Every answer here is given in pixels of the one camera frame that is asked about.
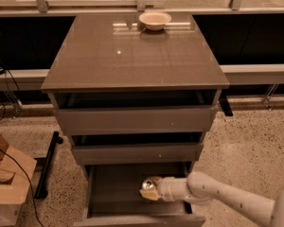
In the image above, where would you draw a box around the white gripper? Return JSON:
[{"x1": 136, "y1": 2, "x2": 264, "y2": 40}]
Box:
[{"x1": 139, "y1": 176, "x2": 176, "y2": 201}]

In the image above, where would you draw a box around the green soda can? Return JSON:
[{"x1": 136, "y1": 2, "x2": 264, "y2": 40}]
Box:
[{"x1": 141, "y1": 180, "x2": 154, "y2": 190}]

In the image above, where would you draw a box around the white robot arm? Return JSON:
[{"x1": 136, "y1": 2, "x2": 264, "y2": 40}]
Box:
[{"x1": 139, "y1": 171, "x2": 284, "y2": 227}]

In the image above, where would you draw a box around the bottom grey drawer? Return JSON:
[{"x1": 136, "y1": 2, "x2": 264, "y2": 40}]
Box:
[{"x1": 74, "y1": 163, "x2": 205, "y2": 227}]

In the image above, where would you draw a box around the grey drawer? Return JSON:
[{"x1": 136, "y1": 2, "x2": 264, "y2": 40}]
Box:
[
  {"x1": 72, "y1": 143, "x2": 204, "y2": 165},
  {"x1": 74, "y1": 163, "x2": 205, "y2": 227},
  {"x1": 56, "y1": 107, "x2": 218, "y2": 136}
]

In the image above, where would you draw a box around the middle grey drawer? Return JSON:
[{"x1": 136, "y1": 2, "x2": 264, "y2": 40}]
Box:
[{"x1": 72, "y1": 143, "x2": 204, "y2": 165}]

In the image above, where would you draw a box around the top grey drawer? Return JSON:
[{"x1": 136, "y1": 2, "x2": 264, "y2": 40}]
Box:
[{"x1": 56, "y1": 107, "x2": 218, "y2": 136}]

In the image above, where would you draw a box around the grey drawer cabinet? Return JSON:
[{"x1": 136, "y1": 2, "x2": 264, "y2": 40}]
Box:
[{"x1": 40, "y1": 12, "x2": 230, "y2": 227}]

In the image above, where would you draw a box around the black stand leg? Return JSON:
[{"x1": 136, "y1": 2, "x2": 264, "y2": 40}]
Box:
[{"x1": 34, "y1": 131, "x2": 63, "y2": 200}]

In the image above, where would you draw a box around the cardboard box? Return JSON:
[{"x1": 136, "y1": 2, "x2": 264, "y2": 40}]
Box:
[{"x1": 0, "y1": 133, "x2": 36, "y2": 227}]

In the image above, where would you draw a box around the white bowl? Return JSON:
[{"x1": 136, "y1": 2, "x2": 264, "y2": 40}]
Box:
[{"x1": 139, "y1": 12, "x2": 171, "y2": 31}]

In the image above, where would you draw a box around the black cable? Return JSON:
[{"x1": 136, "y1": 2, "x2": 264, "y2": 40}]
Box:
[{"x1": 0, "y1": 138, "x2": 45, "y2": 227}]

